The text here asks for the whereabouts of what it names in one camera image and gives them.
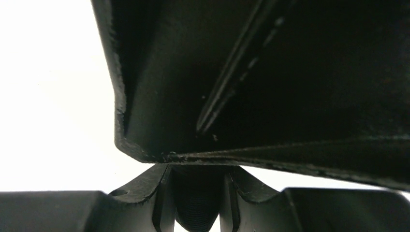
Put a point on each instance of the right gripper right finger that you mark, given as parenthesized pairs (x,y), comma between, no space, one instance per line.
(249,205)

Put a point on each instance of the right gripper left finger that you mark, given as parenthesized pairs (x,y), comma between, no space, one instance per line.
(144,204)

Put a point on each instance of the black underwear beige waistband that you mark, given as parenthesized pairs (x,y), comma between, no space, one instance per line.
(197,195)

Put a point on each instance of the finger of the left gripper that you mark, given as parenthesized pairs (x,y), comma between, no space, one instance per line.
(314,87)

